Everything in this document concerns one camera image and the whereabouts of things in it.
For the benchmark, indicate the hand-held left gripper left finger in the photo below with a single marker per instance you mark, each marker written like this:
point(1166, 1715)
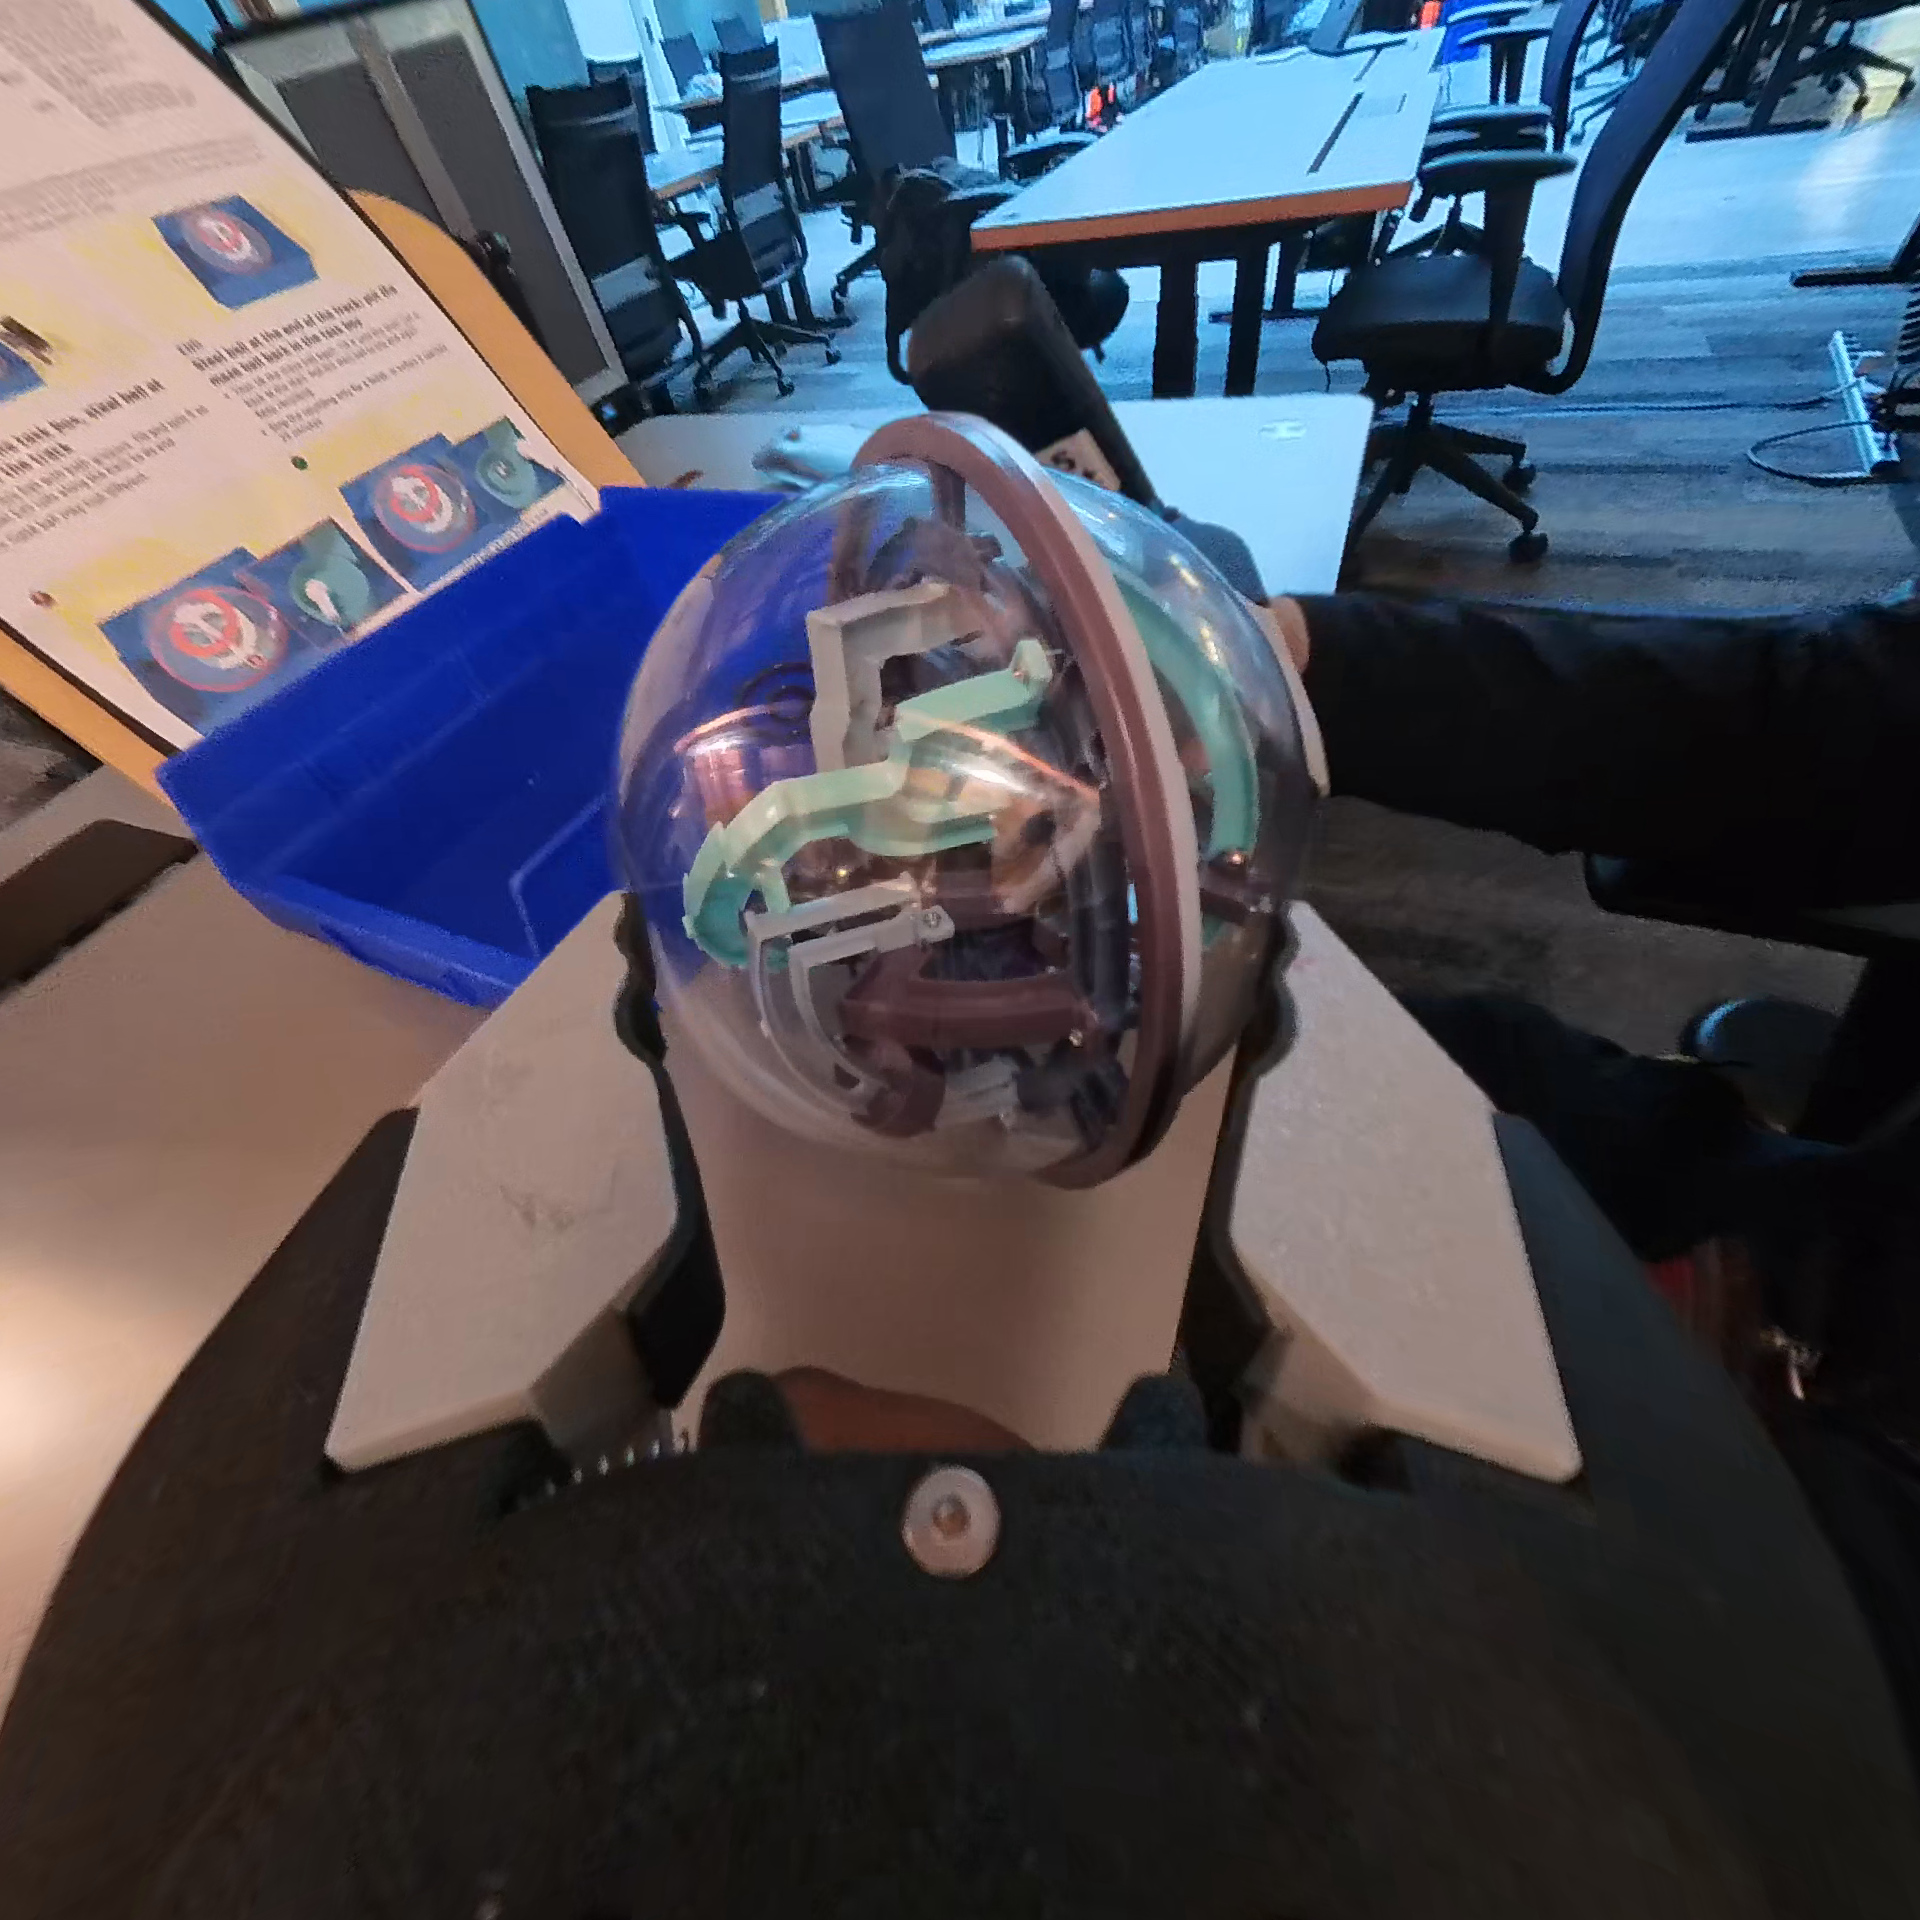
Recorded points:
point(524, 1231)

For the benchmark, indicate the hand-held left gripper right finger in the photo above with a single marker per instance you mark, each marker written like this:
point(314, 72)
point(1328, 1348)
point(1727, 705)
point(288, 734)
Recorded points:
point(1379, 1246)

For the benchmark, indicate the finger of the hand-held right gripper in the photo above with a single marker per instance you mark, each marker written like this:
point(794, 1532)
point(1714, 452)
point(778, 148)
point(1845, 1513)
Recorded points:
point(1312, 719)

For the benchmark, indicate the clear plastic maze ball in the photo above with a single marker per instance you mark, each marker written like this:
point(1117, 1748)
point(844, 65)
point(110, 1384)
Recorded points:
point(961, 795)

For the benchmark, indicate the person's right forearm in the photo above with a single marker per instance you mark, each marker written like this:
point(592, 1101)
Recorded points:
point(1620, 734)

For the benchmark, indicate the person's left hand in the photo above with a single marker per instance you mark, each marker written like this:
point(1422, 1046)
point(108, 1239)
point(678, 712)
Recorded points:
point(899, 1417)

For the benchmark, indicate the orange-edged office desk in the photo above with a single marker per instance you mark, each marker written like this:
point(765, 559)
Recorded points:
point(1246, 136)

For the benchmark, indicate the person's dark trousers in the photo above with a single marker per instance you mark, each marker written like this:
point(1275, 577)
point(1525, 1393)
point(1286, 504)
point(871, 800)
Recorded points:
point(1679, 1127)

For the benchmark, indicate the black office chair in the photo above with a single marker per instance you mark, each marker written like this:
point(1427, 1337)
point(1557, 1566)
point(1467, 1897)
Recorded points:
point(1515, 287)
point(646, 226)

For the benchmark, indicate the blue plastic bin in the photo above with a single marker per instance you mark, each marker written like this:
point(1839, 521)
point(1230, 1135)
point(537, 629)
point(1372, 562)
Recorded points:
point(404, 780)

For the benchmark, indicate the grey office partition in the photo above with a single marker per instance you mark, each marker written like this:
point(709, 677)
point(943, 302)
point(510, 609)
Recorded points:
point(404, 167)

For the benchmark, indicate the white power strip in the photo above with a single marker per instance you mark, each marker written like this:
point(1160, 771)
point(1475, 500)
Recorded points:
point(1860, 406)

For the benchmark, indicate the printed instruction sheet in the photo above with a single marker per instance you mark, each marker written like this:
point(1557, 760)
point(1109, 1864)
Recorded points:
point(195, 376)

